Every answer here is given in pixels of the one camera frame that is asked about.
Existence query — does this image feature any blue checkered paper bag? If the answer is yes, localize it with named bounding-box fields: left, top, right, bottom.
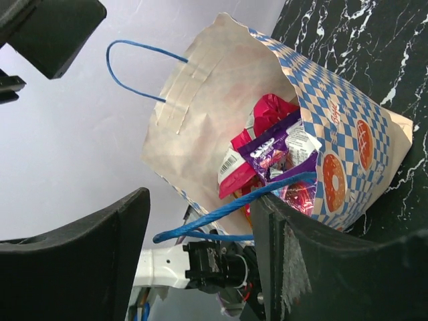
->
left=106, top=12, right=415, bottom=245

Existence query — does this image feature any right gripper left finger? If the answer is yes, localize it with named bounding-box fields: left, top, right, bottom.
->
left=1, top=188, right=150, bottom=320

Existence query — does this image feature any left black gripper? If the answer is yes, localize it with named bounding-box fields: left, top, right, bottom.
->
left=0, top=0, right=108, bottom=104

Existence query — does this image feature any purple snack packet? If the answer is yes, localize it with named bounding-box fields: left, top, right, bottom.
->
left=238, top=110, right=318, bottom=184

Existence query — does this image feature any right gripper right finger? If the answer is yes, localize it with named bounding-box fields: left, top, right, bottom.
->
left=251, top=195, right=427, bottom=320

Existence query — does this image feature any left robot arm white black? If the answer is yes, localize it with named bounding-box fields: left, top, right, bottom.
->
left=1, top=13, right=251, bottom=320

